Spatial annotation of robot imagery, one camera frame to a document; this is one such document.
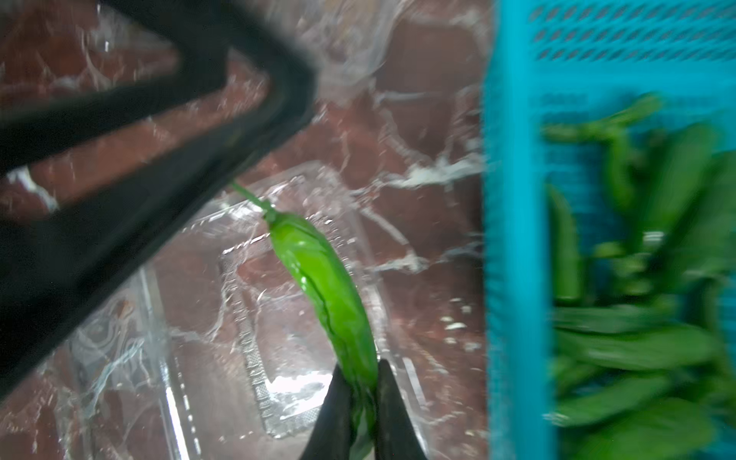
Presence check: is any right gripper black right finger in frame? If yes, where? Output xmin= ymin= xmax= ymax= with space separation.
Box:
xmin=375 ymin=360 xmax=427 ymax=460

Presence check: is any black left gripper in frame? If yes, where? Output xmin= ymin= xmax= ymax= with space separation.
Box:
xmin=1 ymin=1 xmax=317 ymax=394

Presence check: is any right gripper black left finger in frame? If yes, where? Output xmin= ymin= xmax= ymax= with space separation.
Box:
xmin=299 ymin=365 xmax=353 ymax=460

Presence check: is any small green pepper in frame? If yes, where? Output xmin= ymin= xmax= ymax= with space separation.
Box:
xmin=232 ymin=183 xmax=379 ymax=459

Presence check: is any clear clamshell container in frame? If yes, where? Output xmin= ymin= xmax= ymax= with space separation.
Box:
xmin=51 ymin=160 xmax=438 ymax=460

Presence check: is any teal perforated plastic basket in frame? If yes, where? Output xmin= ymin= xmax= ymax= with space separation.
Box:
xmin=481 ymin=1 xmax=735 ymax=459

